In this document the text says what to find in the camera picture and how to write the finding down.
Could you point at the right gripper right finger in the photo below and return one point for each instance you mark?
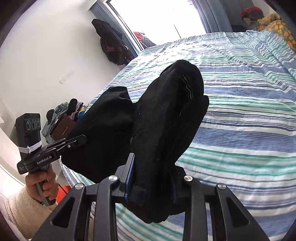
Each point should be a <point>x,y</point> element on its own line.
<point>203,204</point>

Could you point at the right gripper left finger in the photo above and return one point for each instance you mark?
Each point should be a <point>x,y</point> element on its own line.
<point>89,211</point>

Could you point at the black pants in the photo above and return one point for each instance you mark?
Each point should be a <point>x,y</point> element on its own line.
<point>157,129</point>

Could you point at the left forearm cream sleeve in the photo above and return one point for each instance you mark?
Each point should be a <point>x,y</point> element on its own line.
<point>23,214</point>

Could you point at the left hand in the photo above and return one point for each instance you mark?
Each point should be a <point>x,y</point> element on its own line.
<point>50,186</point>

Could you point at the brown wooden box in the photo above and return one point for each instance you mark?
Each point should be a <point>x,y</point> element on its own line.
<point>62,128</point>

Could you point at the red orange rug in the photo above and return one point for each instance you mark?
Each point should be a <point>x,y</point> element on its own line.
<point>62,192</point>

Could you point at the clothes pile on left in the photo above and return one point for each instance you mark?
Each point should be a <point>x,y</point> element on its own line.
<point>74,109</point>

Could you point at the striped blue green bedsheet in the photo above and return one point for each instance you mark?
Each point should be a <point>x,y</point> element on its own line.
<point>247,138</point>

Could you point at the red clothes by window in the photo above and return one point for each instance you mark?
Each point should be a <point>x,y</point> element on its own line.
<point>145,42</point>

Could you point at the orange floral blanket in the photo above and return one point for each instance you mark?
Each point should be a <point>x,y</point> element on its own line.
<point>275,24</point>

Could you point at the red and brown clothes pile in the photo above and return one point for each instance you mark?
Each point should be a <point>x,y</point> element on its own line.
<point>251,14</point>

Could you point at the black camera box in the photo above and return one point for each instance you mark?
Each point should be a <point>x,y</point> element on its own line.
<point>28,133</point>

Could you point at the white wall switch plate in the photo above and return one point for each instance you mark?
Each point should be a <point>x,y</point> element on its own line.
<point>65,77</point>

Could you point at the dark clothes hanging on wall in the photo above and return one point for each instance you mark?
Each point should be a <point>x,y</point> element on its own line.
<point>111,42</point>

